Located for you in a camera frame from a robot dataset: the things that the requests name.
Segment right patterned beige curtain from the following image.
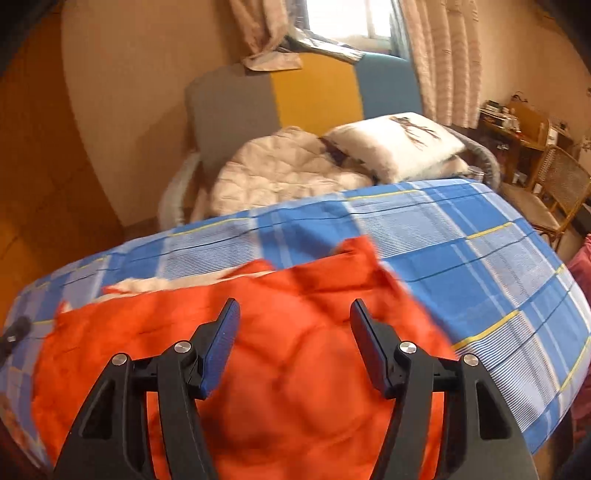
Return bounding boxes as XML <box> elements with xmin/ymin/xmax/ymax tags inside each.
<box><xmin>401</xmin><ymin>0</ymin><xmax>482</xmax><ymax>129</ymax></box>

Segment red pink bedding pile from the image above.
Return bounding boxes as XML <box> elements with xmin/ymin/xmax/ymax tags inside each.
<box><xmin>568</xmin><ymin>235</ymin><xmax>591</xmax><ymax>443</ymax></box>

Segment wooden desk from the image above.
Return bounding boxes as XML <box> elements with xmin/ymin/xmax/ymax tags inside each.
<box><xmin>478</xmin><ymin>100</ymin><xmax>574</xmax><ymax>185</ymax></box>

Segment white pillow with bird print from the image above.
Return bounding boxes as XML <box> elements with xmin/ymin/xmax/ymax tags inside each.
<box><xmin>324</xmin><ymin>112</ymin><xmax>469</xmax><ymax>183</ymax></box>

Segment window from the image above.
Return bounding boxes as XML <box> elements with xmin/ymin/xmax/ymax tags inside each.
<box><xmin>286</xmin><ymin>0</ymin><xmax>410</xmax><ymax>59</ymax></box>

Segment blue plaid bed sheet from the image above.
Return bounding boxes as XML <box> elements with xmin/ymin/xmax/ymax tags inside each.
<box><xmin>1</xmin><ymin>179</ymin><xmax>590</xmax><ymax>458</ymax></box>

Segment grey bed side rail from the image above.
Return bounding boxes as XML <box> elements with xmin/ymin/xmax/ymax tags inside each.
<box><xmin>445</xmin><ymin>126</ymin><xmax>502</xmax><ymax>191</ymax></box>

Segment orange quilted down jacket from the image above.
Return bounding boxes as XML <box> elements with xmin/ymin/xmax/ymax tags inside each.
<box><xmin>32</xmin><ymin>237</ymin><xmax>454</xmax><ymax>479</ymax></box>

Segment grey yellow blue headboard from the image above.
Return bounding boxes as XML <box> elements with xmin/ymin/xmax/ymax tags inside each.
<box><xmin>185</xmin><ymin>53</ymin><xmax>423</xmax><ymax>181</ymax></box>

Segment beige quilted blanket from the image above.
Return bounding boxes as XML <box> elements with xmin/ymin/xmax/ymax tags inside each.
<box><xmin>189</xmin><ymin>126</ymin><xmax>375</xmax><ymax>222</ymax></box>

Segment patterned beige curtain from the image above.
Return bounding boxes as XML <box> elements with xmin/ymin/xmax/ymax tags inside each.
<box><xmin>401</xmin><ymin>0</ymin><xmax>482</xmax><ymax>129</ymax></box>
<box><xmin>229</xmin><ymin>0</ymin><xmax>303</xmax><ymax>73</ymax></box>

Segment wooden wardrobe panels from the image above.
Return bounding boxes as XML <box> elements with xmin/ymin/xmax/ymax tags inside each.
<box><xmin>1</xmin><ymin>1</ymin><xmax>123</xmax><ymax>316</ymax></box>

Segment wicker back wooden chair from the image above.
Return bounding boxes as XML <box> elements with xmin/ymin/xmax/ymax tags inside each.
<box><xmin>500</xmin><ymin>145</ymin><xmax>590</xmax><ymax>251</ymax></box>

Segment left patterned beige curtain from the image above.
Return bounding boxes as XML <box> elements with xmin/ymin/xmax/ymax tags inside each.
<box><xmin>229</xmin><ymin>0</ymin><xmax>303</xmax><ymax>73</ymax></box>

